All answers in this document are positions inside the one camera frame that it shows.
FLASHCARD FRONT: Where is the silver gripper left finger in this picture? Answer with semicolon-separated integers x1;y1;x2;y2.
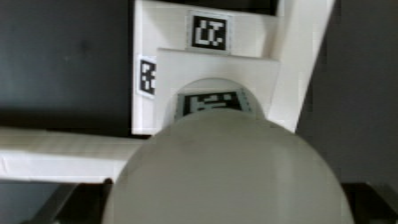
19;178;113;224

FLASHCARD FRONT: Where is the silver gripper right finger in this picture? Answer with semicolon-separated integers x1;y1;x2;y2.
343;182;398;224

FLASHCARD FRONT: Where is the white lamp base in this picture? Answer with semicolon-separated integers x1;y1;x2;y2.
131;0;335;135

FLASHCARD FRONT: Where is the white L-shaped fence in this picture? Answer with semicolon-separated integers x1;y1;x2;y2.
0;127;144;183

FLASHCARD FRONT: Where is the white lamp bulb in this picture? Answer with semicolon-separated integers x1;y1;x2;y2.
101;88;353;224

